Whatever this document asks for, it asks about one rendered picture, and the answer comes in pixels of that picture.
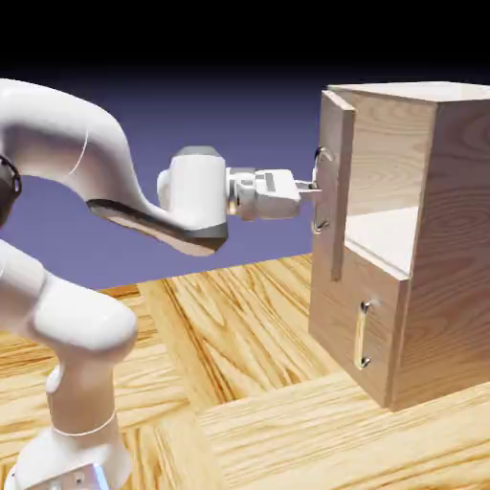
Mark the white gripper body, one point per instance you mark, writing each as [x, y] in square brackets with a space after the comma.
[276, 195]

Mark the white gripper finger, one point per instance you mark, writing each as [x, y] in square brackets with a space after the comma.
[304, 184]
[311, 193]

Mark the light wood cabinet door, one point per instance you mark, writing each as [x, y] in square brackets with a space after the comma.
[334, 126]
[344, 317]

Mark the light wood cabinet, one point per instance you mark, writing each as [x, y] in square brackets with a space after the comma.
[428, 237]

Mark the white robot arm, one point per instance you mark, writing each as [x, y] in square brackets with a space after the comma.
[76, 145]

